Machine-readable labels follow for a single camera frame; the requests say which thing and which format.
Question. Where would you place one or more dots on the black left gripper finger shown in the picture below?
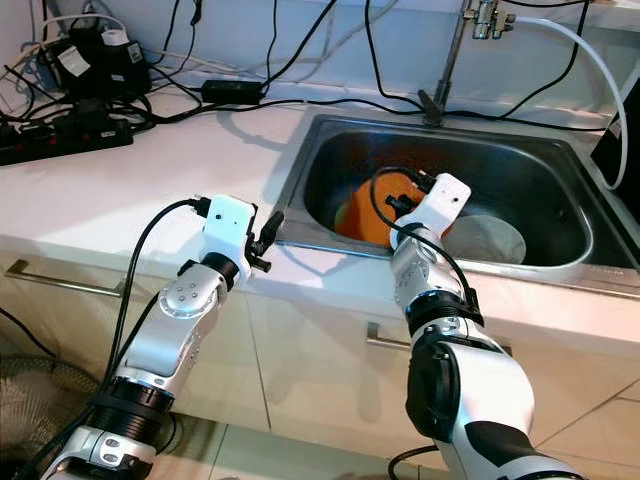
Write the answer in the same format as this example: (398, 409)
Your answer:
(275, 226)

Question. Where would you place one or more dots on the orange bowl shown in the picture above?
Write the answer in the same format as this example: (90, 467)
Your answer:
(375, 205)

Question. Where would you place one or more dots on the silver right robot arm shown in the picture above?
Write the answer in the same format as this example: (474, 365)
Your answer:
(490, 390)

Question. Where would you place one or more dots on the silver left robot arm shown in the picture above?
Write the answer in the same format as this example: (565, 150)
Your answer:
(170, 330)

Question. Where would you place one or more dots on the stainless steel sink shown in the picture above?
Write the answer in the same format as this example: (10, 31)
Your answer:
(300, 190)

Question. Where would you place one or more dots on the white bowl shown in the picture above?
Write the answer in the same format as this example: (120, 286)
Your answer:
(495, 240)

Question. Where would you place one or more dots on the black power adapter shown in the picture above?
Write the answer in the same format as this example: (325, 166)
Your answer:
(232, 92)

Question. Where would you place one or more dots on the chrome faucet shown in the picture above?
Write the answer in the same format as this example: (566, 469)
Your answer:
(442, 70)

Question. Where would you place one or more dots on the tall black appliance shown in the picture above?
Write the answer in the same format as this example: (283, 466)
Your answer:
(622, 145)

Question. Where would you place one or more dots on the black power strip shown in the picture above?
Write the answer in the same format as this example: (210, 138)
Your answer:
(60, 145)

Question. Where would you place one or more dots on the black labelled box device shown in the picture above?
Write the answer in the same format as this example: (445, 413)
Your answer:
(100, 68)

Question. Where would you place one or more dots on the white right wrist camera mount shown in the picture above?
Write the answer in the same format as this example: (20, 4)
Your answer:
(445, 195)

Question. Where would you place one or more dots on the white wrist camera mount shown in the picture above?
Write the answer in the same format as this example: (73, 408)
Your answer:
(445, 195)
(228, 220)

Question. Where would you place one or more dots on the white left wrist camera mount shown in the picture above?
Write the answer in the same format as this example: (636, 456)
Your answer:
(228, 220)

